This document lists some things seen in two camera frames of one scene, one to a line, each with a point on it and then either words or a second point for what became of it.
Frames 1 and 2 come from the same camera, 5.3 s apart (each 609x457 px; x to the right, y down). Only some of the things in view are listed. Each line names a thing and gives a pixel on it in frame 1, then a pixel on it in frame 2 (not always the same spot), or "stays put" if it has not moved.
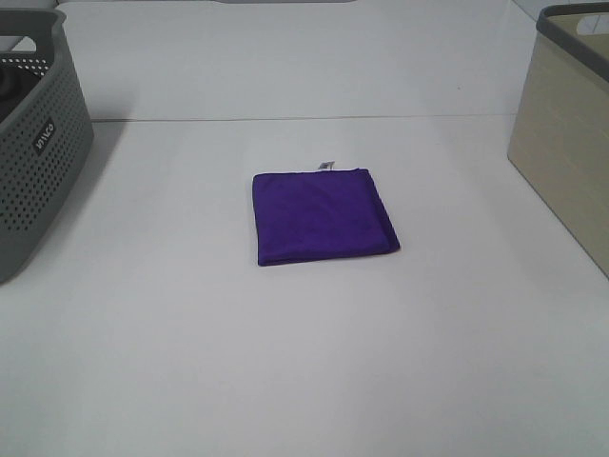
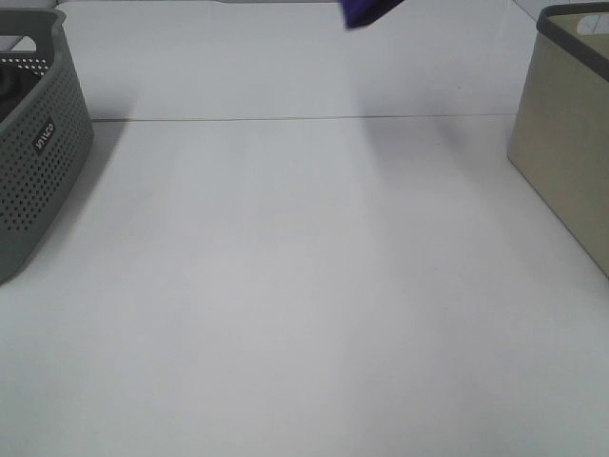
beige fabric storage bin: x=559 y=132 stays put
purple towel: x=320 y=214 → x=359 y=13
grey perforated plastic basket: x=47 y=132 stays put
